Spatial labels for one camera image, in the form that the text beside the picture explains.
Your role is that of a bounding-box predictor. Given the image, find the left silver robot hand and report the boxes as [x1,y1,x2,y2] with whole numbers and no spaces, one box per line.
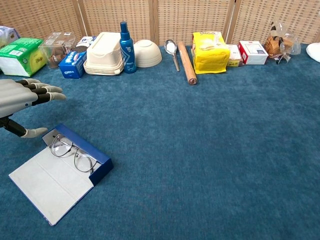
[0,78,68,139]

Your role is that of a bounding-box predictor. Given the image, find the eyeglasses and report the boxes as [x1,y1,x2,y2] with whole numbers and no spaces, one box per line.
[49,133,98,175]

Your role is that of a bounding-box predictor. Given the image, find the blue glasses case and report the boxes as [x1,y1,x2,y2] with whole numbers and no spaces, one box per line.
[8,123,114,227]

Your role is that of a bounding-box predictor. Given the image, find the green tissue pack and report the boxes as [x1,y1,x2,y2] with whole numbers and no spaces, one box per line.
[0,37,48,78]

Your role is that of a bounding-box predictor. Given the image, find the white blue tissue pack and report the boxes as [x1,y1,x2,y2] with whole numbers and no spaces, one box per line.
[0,25,21,48]

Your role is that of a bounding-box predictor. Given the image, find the blue Oreo cookie box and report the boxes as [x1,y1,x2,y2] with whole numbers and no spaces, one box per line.
[58,36,97,80]

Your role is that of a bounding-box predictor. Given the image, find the clear plastic snack box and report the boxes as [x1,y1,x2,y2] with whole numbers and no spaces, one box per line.
[39,31,77,70]

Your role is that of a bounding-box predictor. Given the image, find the beige lunch container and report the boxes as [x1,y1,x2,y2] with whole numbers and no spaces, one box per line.
[83,31,125,76]

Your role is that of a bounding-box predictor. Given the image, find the blue spray bottle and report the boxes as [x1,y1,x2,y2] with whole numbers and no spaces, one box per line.
[119,21,138,74]

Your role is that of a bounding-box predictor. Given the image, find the beige upturned bowl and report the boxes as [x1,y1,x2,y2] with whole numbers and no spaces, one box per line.
[133,39,163,68]

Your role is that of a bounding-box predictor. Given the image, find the metal spoon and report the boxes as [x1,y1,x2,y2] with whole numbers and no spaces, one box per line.
[164,39,181,72]

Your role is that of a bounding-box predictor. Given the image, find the wooden rolling pin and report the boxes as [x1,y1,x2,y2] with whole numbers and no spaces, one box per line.
[177,41,198,86]

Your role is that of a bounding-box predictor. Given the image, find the rattan folding screen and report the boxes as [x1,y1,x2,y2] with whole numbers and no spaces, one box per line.
[0,0,320,47]

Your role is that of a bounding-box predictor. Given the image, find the yellow biscuit pack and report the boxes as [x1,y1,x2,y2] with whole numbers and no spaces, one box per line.
[191,30,231,75]

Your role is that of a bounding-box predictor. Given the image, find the blue carpet table cover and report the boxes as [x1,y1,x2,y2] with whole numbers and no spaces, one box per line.
[0,43,320,240]

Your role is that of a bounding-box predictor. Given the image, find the white red box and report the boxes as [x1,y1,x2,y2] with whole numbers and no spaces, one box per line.
[237,40,269,66]

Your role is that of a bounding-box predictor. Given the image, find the clear bag of cookies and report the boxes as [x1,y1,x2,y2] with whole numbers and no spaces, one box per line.
[264,21,302,65]

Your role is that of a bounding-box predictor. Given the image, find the white plate edge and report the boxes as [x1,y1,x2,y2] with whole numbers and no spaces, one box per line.
[306,42,320,63]

